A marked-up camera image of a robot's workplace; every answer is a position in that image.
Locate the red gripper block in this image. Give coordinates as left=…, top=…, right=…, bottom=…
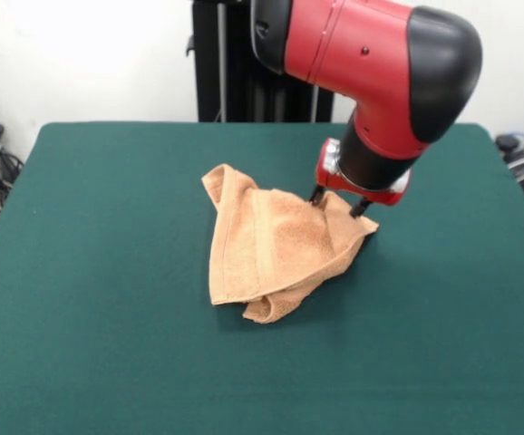
left=308, top=138, right=415, bottom=219

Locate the tan terry towel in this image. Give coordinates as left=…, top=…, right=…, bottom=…
left=200, top=163, right=380, bottom=325

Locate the dark green table cloth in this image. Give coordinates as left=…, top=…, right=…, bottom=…
left=0, top=121, right=524, bottom=435

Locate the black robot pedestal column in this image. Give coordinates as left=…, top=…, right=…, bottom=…
left=185, top=0, right=335, bottom=123

